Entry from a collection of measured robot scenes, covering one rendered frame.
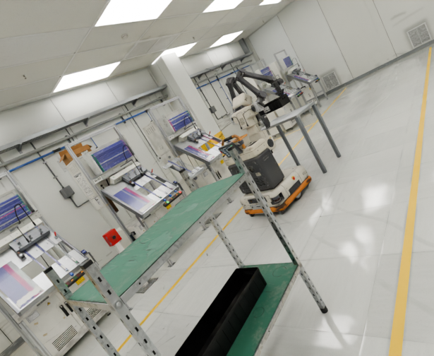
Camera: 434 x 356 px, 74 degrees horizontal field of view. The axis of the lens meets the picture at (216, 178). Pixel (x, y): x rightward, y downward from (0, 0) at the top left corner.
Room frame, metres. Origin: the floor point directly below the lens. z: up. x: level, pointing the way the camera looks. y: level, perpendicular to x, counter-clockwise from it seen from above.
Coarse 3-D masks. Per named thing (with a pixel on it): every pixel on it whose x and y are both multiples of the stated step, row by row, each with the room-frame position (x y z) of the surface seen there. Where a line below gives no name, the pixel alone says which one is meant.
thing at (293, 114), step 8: (312, 104) 3.58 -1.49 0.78; (296, 112) 3.53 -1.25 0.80; (272, 120) 4.15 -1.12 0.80; (280, 120) 3.70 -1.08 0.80; (288, 120) 3.47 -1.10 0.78; (296, 120) 3.39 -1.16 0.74; (320, 120) 3.61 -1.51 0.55; (264, 128) 3.88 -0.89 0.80; (280, 128) 4.16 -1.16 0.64; (304, 128) 3.38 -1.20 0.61; (304, 136) 3.39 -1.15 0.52; (328, 136) 3.61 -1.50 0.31; (288, 144) 4.15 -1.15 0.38; (312, 144) 3.38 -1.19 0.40; (312, 152) 3.40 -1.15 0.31; (336, 152) 3.61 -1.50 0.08; (296, 160) 4.15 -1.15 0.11; (320, 160) 3.38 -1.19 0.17; (320, 168) 3.40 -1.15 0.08
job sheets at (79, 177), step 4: (80, 172) 3.87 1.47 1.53; (76, 176) 3.97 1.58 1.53; (80, 176) 3.90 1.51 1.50; (80, 180) 3.95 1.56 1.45; (84, 180) 3.89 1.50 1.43; (80, 184) 4.00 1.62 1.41; (84, 184) 3.93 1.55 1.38; (88, 184) 3.87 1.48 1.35; (84, 188) 3.98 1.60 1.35; (88, 188) 3.91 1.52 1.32; (88, 192) 3.97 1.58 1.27; (92, 192) 3.87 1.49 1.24; (96, 196) 3.88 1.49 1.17; (96, 200) 3.92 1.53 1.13; (100, 204) 3.90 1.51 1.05
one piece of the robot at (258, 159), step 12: (252, 144) 3.11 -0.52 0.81; (264, 144) 3.09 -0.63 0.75; (240, 156) 3.16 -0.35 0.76; (252, 156) 3.02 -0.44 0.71; (264, 156) 3.04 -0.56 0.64; (228, 168) 3.41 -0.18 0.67; (252, 168) 3.11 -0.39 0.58; (264, 168) 2.99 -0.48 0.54; (276, 168) 3.08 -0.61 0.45; (264, 180) 3.04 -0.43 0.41; (276, 180) 3.03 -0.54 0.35
